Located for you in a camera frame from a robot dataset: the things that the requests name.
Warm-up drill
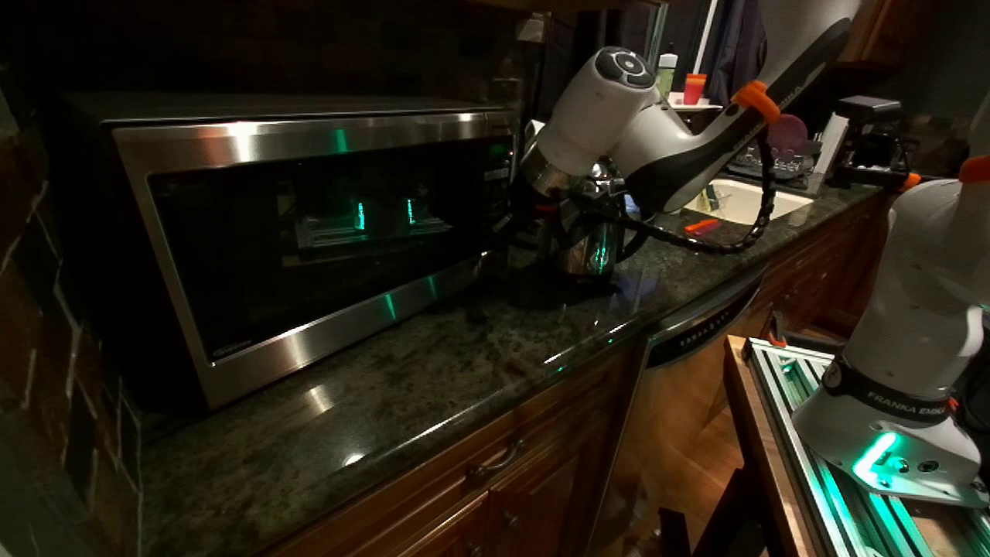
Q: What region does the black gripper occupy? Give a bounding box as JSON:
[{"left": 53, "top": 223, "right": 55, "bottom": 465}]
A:
[{"left": 514, "top": 141, "right": 597, "bottom": 212}]

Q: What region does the stainless steel microwave oven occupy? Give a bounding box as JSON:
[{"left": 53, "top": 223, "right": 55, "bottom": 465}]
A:
[{"left": 60, "top": 92, "right": 519, "bottom": 410}]

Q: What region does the stainless steel electric kettle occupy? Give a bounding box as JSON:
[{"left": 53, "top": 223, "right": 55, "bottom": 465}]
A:
[{"left": 555, "top": 167, "right": 649, "bottom": 281}]

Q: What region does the small orange utensil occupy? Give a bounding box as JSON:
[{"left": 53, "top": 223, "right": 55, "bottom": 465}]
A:
[{"left": 680, "top": 212, "right": 725, "bottom": 242}]

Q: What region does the pale green bottle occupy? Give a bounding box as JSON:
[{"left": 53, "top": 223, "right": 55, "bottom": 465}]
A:
[{"left": 657, "top": 49, "right": 680, "bottom": 103}]

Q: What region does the red container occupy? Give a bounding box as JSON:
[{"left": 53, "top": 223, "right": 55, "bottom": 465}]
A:
[{"left": 680, "top": 71, "right": 712, "bottom": 108}]

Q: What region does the dishwasher with dark panel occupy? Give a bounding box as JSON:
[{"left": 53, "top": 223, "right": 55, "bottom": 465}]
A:
[{"left": 615, "top": 276, "right": 769, "bottom": 557}]

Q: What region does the white kitchen sink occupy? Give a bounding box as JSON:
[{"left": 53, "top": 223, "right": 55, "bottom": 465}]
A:
[{"left": 710, "top": 176, "right": 817, "bottom": 226}]

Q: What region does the dark dish drying rack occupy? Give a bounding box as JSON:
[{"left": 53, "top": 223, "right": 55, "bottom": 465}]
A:
[{"left": 725, "top": 136, "right": 821, "bottom": 186}]

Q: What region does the purple bowl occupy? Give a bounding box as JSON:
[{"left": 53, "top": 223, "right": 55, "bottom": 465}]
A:
[{"left": 769, "top": 112, "right": 815, "bottom": 159}]

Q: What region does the wooden cabinet under sink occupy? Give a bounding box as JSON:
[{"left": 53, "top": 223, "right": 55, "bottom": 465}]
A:
[{"left": 758, "top": 190, "right": 890, "bottom": 347}]

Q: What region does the wooden base cabinet with drawer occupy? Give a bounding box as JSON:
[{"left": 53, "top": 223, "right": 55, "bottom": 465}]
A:
[{"left": 271, "top": 336, "right": 649, "bottom": 557}]

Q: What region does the black drip coffee maker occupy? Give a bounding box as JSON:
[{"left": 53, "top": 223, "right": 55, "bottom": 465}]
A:
[{"left": 828, "top": 92, "right": 913, "bottom": 190}]

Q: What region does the metal robot mounting stand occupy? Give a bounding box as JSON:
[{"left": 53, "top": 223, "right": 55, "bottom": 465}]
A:
[{"left": 743, "top": 333, "right": 990, "bottom": 557}]

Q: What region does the wall outlet plate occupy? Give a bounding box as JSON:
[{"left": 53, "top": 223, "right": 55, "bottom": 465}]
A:
[{"left": 514, "top": 8, "right": 551, "bottom": 47}]

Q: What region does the small white wall shelf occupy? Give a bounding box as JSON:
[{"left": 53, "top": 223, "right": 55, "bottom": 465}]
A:
[{"left": 664, "top": 88, "right": 726, "bottom": 114}]

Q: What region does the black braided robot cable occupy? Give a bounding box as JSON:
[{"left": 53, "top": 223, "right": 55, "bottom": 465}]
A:
[{"left": 615, "top": 121, "right": 779, "bottom": 257}]

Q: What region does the orange cable strap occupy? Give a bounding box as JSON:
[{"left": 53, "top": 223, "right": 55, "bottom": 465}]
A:
[
  {"left": 957, "top": 152, "right": 990, "bottom": 189},
  {"left": 731, "top": 78, "right": 786, "bottom": 126}
]

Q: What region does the metal drawer handle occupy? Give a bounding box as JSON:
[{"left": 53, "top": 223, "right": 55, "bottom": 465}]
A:
[{"left": 473, "top": 438, "right": 525, "bottom": 478}]

